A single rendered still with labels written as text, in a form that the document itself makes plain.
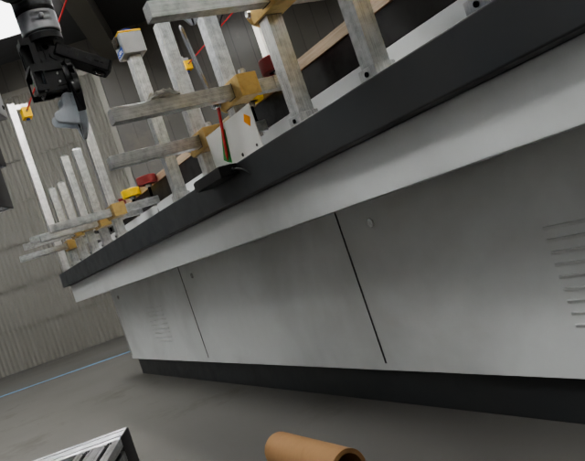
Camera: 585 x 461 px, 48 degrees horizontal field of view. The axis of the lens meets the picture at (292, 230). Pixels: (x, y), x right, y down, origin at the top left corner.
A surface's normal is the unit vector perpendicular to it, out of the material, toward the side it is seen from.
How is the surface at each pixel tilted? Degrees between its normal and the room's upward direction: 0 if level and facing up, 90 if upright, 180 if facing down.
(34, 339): 90
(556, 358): 90
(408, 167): 90
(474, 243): 90
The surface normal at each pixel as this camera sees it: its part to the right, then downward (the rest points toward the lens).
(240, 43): 0.09, -0.03
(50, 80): 0.47, -0.15
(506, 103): -0.83, 0.28
